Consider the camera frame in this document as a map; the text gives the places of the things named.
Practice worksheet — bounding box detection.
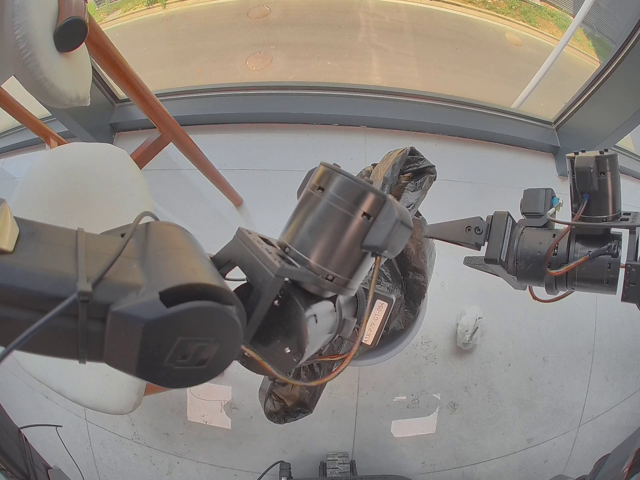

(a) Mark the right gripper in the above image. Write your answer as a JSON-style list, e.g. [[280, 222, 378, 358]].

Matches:
[[424, 211, 557, 290]]

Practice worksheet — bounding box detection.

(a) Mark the black plastic bag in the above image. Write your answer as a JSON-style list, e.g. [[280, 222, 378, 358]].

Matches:
[[259, 145, 439, 425]]

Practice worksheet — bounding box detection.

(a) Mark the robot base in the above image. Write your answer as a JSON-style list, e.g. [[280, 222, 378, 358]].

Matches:
[[280, 450, 412, 480]]

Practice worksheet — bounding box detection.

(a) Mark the white trash bin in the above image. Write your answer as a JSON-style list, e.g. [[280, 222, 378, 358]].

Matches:
[[350, 245, 437, 369]]

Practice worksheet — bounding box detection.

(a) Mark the crumpled clear plastic wrapper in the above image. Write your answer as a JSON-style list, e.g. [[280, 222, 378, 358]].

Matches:
[[455, 305, 485, 353]]

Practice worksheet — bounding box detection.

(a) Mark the window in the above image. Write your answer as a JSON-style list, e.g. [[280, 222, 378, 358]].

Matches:
[[0, 0, 640, 171]]

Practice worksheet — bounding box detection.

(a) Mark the white cushioned wooden chair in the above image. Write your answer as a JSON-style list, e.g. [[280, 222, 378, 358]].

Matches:
[[0, 0, 245, 417]]

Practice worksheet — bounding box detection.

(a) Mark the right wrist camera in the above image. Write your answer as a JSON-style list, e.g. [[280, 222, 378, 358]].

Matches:
[[519, 187, 564, 229]]

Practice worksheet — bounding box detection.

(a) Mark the black cable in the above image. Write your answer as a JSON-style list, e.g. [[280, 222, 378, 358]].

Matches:
[[19, 423, 87, 480]]

